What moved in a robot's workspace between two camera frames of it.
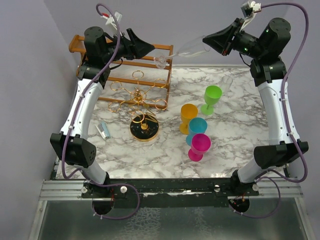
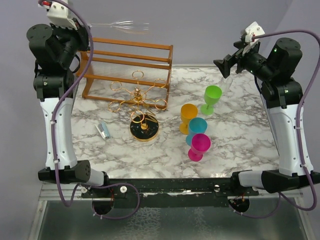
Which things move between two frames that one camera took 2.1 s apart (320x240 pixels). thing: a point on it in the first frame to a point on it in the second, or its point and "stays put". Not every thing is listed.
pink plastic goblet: (200, 143) stays put
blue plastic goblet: (197, 126) stays put
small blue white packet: (102, 127) stays put
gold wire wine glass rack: (144, 123) stays put
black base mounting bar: (175, 193) stays put
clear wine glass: (196, 47) to (126, 27)
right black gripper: (221, 41) to (239, 56)
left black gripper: (135, 48) to (81, 34)
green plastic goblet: (212, 95) stays put
